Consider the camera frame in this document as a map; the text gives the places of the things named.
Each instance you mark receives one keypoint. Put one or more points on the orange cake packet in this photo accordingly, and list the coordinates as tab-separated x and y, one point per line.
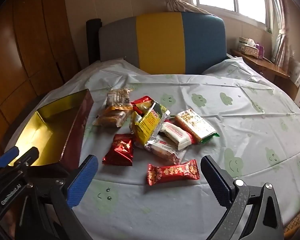
110	117

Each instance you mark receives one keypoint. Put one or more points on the white tissue box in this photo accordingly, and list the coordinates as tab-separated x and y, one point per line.
247	47

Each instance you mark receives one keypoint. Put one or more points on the purple packet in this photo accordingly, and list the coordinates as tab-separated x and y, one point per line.
260	51

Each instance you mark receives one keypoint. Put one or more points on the white packet red label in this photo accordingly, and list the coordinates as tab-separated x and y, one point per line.
176	135

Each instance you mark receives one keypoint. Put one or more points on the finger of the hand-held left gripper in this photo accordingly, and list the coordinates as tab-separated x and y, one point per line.
27	156
7	156

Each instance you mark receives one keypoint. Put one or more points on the grey yellow blue chair backrest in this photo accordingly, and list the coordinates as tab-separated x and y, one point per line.
160	42

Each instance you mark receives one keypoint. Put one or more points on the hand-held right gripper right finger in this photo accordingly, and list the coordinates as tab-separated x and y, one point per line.
216	182

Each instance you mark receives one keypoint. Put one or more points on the sheer white curtain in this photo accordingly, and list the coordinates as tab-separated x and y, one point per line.
281	45

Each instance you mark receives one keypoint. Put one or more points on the white silver snack packet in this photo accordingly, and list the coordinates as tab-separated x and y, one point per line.
162	151

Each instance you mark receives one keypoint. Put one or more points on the gold-lined dark red box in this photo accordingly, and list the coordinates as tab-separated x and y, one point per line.
45	127

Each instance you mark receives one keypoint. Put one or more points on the long red patterned packet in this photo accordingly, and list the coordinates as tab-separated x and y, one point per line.
172	172

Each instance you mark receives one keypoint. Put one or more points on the small red foil packet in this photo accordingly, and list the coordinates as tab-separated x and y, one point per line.
120	150

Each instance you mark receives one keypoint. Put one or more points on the green-ended cracker packet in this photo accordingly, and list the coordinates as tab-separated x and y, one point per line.
195	125

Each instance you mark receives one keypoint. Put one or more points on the yellow black snack packet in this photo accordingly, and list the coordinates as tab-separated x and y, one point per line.
147	125

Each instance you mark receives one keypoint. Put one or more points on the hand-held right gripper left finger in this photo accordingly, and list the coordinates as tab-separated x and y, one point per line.
82	180

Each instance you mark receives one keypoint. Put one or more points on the black chair post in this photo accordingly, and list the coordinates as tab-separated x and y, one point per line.
92	40

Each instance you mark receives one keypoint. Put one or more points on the white cloud-print tablecloth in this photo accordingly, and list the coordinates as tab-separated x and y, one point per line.
240	130

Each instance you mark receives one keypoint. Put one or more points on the clear nut packet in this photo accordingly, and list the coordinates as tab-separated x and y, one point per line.
117	97

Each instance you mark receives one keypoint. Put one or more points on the large plain red packet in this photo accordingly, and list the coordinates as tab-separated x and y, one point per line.
142	102

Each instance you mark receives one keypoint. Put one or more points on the wooden side table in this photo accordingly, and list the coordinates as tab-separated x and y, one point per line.
265	65

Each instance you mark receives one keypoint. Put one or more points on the rattan chair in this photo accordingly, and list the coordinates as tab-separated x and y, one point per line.
295	226

